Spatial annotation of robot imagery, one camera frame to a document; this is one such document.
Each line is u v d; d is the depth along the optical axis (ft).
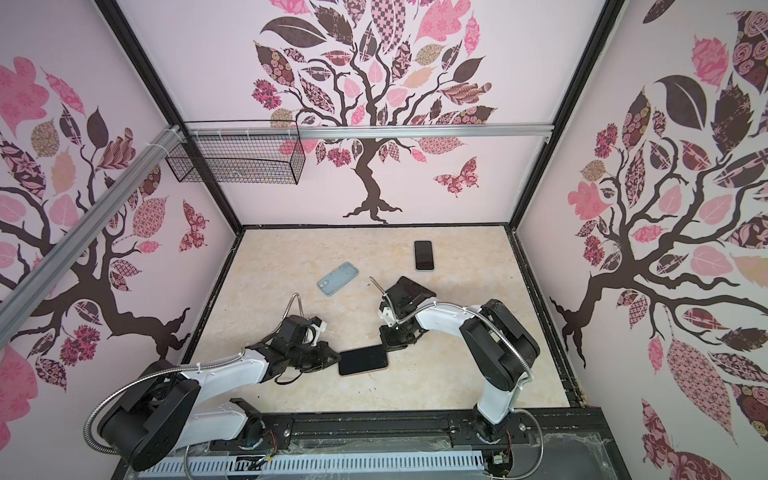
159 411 1.37
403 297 2.43
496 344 1.55
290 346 2.29
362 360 2.79
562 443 2.38
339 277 3.47
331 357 2.74
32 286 1.70
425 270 3.53
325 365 2.57
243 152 3.11
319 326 2.76
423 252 3.67
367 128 3.05
